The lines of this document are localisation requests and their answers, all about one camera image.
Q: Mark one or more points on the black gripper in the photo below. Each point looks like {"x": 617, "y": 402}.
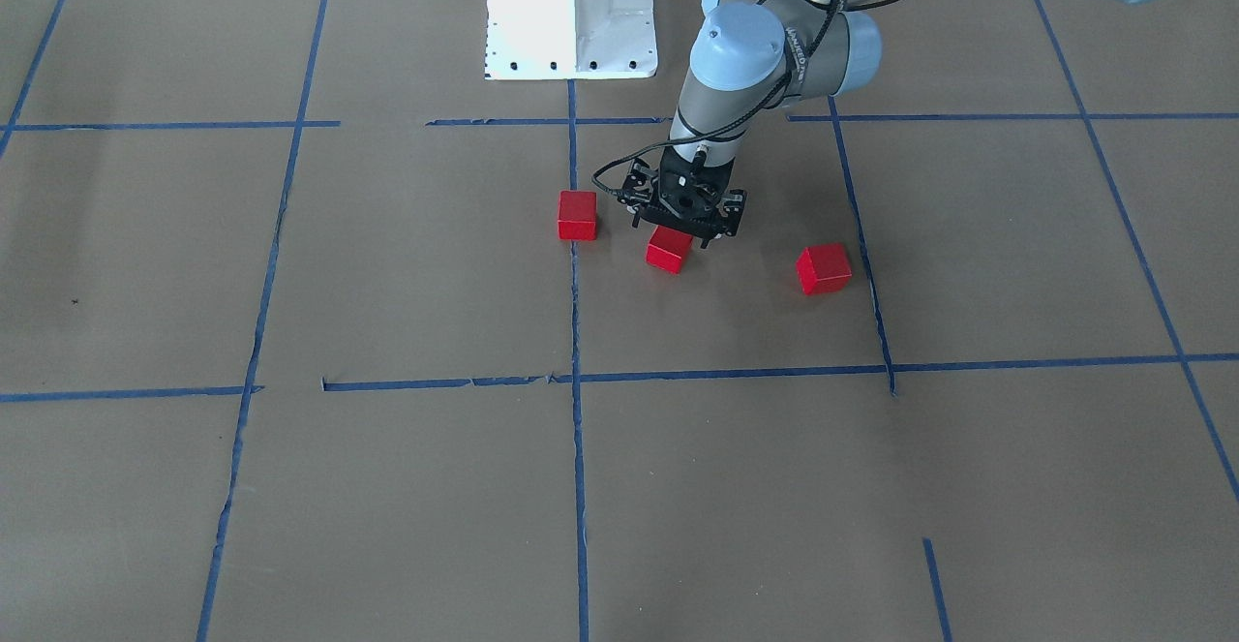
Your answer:
{"x": 640, "y": 186}

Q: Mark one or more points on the red cube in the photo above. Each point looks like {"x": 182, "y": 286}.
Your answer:
{"x": 668, "y": 248}
{"x": 824, "y": 268}
{"x": 577, "y": 215}

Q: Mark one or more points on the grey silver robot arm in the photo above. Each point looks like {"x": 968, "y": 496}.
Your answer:
{"x": 748, "y": 56}

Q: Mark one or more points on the white camera stand base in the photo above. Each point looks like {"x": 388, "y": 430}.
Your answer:
{"x": 530, "y": 40}

